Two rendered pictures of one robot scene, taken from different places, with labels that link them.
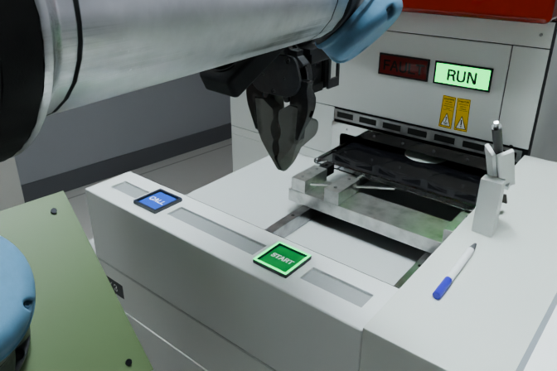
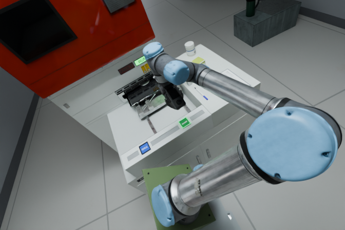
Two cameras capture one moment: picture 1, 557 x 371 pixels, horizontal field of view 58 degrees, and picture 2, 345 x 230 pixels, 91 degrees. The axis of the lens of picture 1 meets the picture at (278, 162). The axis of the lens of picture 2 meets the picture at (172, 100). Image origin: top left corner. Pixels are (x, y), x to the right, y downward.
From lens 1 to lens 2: 62 cm
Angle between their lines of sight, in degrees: 45
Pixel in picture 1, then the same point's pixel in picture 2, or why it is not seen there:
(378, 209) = (159, 100)
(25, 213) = (148, 180)
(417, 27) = (123, 57)
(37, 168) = not seen: outside the picture
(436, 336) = (217, 103)
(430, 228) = not seen: hidden behind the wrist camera
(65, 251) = (160, 173)
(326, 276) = (192, 116)
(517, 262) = not seen: hidden behind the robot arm
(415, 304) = (208, 103)
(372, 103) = (124, 82)
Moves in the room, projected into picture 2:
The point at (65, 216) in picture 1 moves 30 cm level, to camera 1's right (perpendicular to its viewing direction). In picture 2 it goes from (150, 170) to (173, 118)
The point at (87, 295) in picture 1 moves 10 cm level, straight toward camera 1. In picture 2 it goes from (171, 172) to (191, 169)
